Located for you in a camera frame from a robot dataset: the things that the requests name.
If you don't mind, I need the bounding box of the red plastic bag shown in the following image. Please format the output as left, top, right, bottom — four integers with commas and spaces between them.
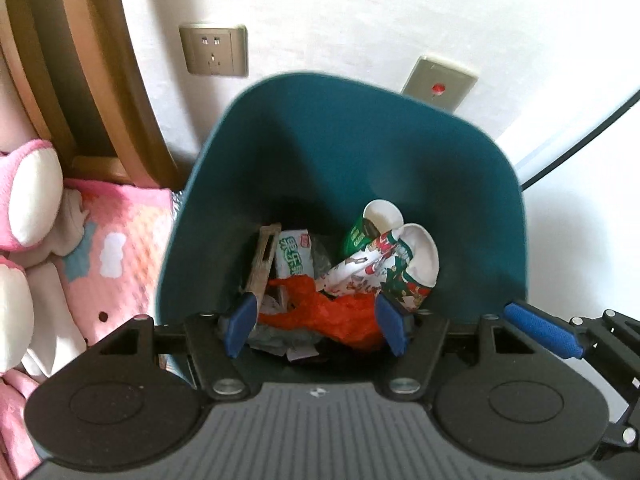
258, 275, 384, 350

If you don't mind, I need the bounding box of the christmas paper cup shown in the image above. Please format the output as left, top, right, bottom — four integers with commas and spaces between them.
316, 200, 439, 311

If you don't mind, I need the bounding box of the grey paper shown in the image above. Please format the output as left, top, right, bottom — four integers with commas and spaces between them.
247, 323, 322, 362

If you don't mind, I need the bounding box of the white green snack bag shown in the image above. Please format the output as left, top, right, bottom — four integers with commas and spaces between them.
274, 230, 332, 278

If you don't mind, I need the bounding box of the teal deer trash bin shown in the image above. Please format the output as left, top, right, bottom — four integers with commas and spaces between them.
156, 73, 527, 324

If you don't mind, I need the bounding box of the colourful cartoon bed sheet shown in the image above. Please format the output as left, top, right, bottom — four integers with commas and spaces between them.
55, 179, 174, 346

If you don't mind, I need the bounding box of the pink fleece blanket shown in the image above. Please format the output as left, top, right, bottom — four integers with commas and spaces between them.
1, 370, 40, 479

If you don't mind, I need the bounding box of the pink plush toy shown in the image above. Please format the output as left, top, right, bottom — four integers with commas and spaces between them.
1, 140, 63, 372

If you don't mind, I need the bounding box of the wall power socket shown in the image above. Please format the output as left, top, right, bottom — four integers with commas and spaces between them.
179, 23, 248, 78

